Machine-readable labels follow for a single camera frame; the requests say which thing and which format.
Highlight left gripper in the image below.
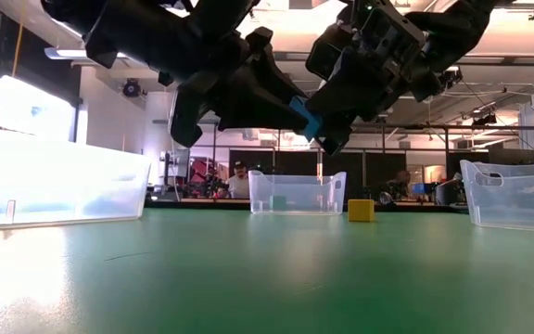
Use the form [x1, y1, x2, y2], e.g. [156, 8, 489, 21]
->
[158, 0, 311, 149]

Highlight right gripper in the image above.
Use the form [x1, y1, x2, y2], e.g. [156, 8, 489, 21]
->
[305, 0, 435, 157]

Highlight blue long block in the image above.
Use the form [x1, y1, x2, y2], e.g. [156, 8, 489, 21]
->
[288, 95, 324, 142]

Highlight yellow cube block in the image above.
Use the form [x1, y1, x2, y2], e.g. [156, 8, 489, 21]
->
[347, 199, 376, 224]

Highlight person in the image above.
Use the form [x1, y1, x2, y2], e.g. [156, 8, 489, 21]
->
[226, 160, 252, 199]
[385, 169, 414, 201]

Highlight clear plastic bin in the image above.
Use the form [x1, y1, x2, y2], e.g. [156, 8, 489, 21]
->
[459, 159, 534, 234]
[248, 170, 348, 216]
[0, 132, 152, 232]

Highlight black round ceiling fixture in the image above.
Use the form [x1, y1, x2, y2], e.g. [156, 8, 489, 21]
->
[121, 78, 144, 99]

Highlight green table mat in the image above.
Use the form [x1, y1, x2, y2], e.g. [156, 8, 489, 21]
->
[0, 207, 534, 334]

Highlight long ceiling light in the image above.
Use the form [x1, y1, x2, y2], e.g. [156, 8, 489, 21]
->
[44, 45, 132, 62]

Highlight black aluminium table frame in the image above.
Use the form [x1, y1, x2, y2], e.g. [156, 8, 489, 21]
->
[144, 198, 470, 212]

